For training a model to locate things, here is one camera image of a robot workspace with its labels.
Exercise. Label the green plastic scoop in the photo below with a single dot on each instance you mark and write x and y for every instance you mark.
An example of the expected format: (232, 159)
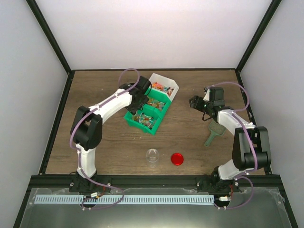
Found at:
(215, 130)

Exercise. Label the clear plastic jar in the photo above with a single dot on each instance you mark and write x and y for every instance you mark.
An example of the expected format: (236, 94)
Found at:
(152, 158)

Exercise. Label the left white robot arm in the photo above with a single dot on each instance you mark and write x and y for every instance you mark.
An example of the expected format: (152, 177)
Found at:
(87, 128)

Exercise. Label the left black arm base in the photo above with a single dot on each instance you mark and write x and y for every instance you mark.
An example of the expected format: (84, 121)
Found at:
(83, 185)

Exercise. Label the red jar lid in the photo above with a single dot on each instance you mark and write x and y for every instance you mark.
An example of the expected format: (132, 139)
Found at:
(177, 159)

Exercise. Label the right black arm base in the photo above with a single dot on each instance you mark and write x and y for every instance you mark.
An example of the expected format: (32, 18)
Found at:
(209, 183)

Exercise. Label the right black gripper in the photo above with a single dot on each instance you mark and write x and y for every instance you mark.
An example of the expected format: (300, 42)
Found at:
(196, 103)

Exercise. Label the light blue slotted rail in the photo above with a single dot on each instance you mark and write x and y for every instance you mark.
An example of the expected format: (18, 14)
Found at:
(127, 200)

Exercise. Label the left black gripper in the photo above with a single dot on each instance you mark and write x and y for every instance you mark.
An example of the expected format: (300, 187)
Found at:
(132, 109)

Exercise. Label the black aluminium front beam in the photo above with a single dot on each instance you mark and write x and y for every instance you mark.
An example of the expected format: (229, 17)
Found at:
(120, 181)

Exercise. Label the green double candy bin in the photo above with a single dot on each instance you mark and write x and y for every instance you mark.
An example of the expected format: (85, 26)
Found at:
(149, 118)

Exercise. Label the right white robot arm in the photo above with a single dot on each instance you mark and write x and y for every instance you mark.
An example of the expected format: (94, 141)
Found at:
(251, 146)

